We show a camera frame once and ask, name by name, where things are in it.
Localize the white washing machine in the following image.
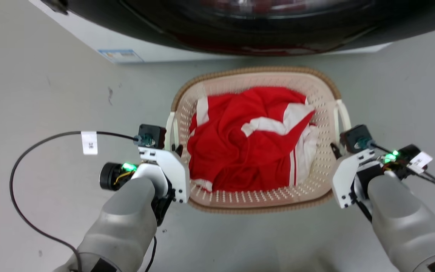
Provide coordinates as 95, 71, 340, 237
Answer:
29, 0, 392, 64
40, 0, 435, 57

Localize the red and white garment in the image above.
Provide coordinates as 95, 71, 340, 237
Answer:
187, 87, 320, 193

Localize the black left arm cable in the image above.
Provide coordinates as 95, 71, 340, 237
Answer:
9, 131, 139, 272
145, 236, 158, 272

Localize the white right cable tag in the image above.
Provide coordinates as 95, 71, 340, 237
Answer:
408, 151, 433, 174

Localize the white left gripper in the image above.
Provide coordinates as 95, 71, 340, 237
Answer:
138, 144, 190, 204

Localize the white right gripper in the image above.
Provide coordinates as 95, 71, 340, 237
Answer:
330, 142, 377, 209

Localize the white left cable tag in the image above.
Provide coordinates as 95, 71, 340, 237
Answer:
81, 131, 98, 156

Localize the blue white energy label sticker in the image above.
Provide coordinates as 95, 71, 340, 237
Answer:
97, 49, 144, 63

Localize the beige perforated laundry basket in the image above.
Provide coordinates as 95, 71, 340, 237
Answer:
164, 66, 352, 215

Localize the white cable tag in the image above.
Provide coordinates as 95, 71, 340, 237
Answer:
408, 151, 433, 174
81, 131, 98, 156

